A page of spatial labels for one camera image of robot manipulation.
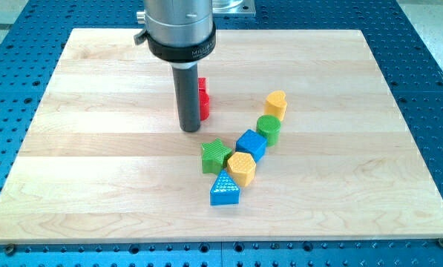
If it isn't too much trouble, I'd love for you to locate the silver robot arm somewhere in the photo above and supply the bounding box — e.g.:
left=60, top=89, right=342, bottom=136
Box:
left=134, top=0, right=216, bottom=70

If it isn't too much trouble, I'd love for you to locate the green star block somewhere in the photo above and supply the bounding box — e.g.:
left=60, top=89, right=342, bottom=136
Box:
left=201, top=139, right=232, bottom=175

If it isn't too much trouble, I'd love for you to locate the blue cube block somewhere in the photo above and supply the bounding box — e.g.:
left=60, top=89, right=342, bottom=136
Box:
left=235, top=129, right=267, bottom=162

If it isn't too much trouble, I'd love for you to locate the red round block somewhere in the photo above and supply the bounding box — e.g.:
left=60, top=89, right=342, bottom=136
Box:
left=199, top=90, right=210, bottom=121

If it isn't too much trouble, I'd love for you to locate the yellow hexagon block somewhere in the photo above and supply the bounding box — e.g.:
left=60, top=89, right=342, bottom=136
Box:
left=227, top=151, right=257, bottom=187

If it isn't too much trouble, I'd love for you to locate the green cylinder block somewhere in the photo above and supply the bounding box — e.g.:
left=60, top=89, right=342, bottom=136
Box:
left=256, top=115, right=281, bottom=147

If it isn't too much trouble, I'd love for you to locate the red block behind rod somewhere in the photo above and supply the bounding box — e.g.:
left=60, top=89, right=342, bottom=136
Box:
left=198, top=77, right=206, bottom=92

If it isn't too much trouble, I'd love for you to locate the blue triangle block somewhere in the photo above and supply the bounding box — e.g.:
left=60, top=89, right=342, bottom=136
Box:
left=210, top=170, right=240, bottom=205

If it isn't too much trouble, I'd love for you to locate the yellow heart block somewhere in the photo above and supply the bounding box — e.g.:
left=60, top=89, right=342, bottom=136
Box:
left=263, top=90, right=287, bottom=122

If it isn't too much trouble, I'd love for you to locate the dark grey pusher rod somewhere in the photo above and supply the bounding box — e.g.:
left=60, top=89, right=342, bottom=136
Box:
left=171, top=63, right=200, bottom=132

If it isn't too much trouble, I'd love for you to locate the light wooden board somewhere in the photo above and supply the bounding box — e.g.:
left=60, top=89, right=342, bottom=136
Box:
left=0, top=28, right=443, bottom=244

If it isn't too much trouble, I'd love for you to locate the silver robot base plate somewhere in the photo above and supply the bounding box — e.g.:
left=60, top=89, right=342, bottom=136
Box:
left=212, top=0, right=256, bottom=17

